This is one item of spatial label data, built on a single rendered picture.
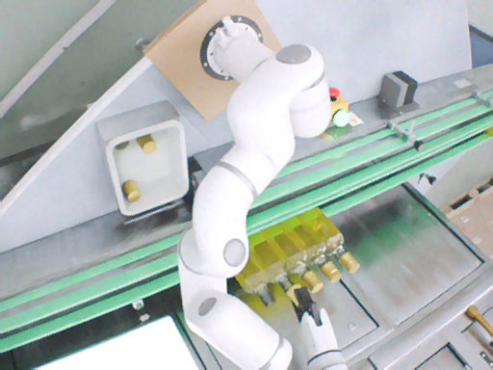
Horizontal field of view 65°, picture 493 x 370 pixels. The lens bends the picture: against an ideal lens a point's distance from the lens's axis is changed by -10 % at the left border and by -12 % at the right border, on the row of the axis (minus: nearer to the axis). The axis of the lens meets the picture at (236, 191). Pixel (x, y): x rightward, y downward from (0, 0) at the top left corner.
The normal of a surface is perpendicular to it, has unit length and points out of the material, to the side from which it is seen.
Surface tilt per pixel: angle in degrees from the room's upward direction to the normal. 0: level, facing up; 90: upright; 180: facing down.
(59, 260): 90
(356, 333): 90
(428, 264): 90
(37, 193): 0
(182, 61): 0
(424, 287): 90
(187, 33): 0
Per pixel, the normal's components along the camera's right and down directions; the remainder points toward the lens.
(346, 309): 0.01, -0.71
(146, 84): 0.48, 0.62
